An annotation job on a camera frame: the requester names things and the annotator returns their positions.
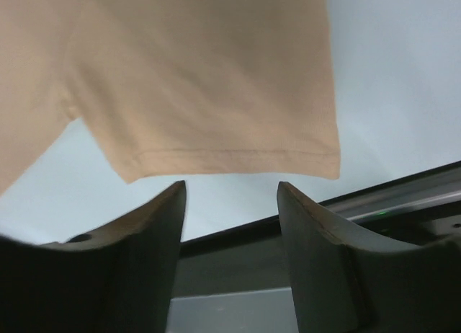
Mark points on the aluminium front rail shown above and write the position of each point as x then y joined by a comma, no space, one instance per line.
425,189

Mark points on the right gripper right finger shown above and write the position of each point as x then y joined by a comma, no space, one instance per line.
347,278

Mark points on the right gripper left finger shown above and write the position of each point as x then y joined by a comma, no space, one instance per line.
116,278

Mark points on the beige t shirt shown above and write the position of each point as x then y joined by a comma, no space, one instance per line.
171,86

